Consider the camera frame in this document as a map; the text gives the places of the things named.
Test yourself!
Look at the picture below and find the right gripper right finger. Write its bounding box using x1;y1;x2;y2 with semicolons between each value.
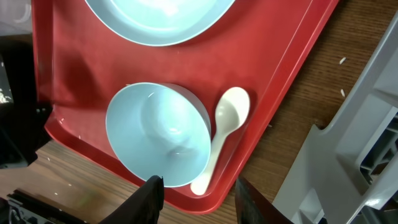
234;177;292;224

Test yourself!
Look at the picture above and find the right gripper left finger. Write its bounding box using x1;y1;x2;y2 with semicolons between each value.
99;175;164;224

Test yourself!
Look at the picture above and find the red serving tray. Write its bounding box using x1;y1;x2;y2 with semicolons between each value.
32;0;336;214

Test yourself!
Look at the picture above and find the grey dishwasher rack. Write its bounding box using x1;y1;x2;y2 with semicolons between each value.
273;19;397;223

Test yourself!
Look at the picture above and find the light blue bowl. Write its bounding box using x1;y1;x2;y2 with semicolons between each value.
105;82;211;187

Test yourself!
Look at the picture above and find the white plastic spoon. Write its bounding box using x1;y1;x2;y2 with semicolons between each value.
190;86;250;195

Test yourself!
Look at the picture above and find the black plastic tray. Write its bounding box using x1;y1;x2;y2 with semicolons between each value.
1;36;14;104

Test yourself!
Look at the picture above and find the light blue plate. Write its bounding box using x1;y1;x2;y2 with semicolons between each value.
86;0;234;47

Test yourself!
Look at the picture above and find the clear plastic bin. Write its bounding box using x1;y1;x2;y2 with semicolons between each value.
0;0;32;36

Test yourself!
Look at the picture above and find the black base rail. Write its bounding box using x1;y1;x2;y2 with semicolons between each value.
1;190;88;224

